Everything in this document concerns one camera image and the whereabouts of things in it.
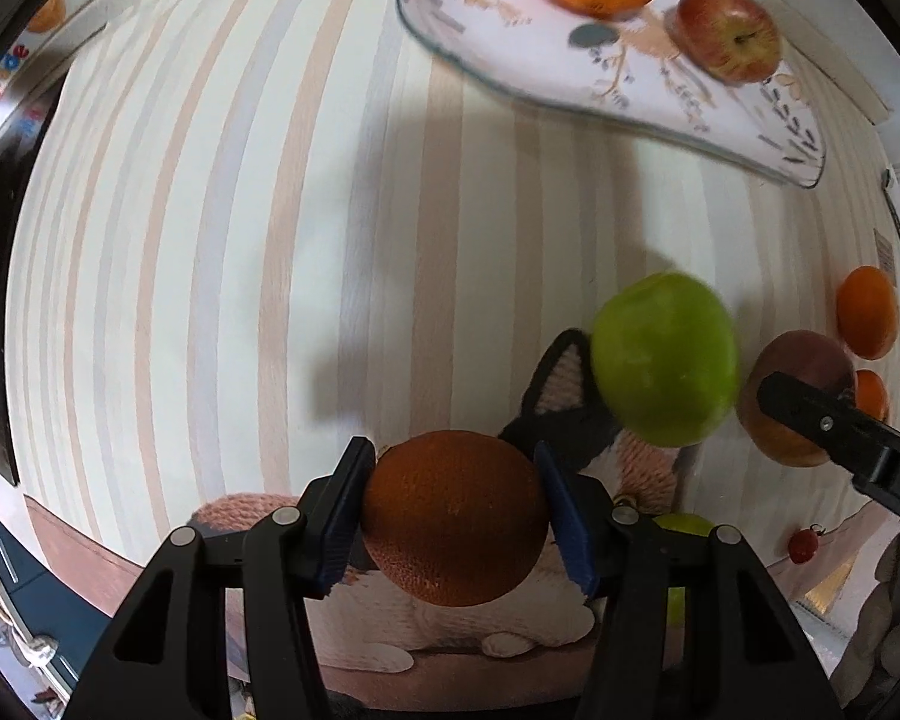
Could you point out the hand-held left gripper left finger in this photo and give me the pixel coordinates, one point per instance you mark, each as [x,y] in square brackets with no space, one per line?
[341,521]

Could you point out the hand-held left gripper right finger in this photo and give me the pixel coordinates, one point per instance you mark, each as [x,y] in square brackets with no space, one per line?
[570,532]

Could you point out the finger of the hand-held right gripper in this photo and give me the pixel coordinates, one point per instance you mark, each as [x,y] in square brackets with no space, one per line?
[802,409]

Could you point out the red apple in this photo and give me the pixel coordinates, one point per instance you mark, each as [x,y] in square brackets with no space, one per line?
[731,37]
[795,352]

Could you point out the green apple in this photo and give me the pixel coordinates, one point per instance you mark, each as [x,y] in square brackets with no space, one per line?
[664,360]
[682,523]

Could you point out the cherry tomato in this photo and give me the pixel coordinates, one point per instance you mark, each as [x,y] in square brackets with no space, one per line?
[801,547]

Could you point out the floral oval plate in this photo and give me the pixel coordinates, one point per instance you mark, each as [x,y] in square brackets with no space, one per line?
[510,52]

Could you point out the person's right hand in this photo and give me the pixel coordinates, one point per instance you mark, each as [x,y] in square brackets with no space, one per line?
[896,637]

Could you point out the brown square coaster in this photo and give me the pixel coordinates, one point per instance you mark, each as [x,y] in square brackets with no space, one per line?
[885,249]

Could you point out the blue cabinet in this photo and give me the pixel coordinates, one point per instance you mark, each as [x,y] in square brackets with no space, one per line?
[52,600]

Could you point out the striped cat print mat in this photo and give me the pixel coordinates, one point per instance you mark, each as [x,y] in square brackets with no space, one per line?
[232,240]

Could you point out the colourful letter wall sticker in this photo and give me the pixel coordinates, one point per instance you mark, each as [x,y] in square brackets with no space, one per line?
[4,75]

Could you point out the orange wedge wall sticker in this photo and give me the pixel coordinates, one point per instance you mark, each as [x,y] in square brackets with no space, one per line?
[46,13]

